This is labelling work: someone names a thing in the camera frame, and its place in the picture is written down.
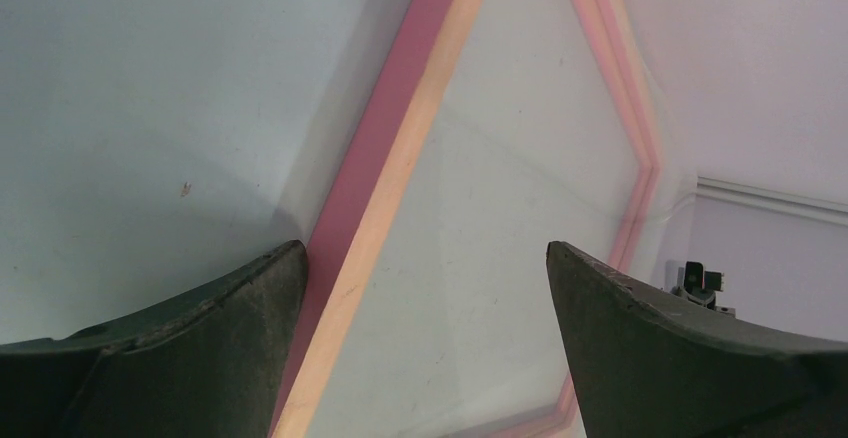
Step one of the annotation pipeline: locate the pink wooden picture frame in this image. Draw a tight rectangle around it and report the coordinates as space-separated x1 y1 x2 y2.
269 0 662 437

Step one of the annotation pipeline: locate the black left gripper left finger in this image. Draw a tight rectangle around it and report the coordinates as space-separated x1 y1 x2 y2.
1 240 308 437

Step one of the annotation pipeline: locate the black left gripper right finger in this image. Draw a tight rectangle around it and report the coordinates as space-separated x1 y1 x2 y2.
546 241 847 437

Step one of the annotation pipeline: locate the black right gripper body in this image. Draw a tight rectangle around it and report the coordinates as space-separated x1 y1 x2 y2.
665 260 736 317

